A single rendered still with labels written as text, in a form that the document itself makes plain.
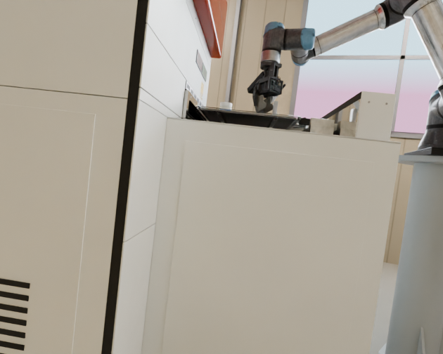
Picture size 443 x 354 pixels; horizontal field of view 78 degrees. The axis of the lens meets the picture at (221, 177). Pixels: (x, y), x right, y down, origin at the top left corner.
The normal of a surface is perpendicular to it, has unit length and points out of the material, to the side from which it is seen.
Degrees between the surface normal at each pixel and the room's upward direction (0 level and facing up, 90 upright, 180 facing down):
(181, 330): 90
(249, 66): 90
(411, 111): 90
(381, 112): 90
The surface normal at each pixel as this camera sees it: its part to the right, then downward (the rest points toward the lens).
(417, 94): -0.29, 0.01
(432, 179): -0.77, -0.07
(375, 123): -0.09, 0.04
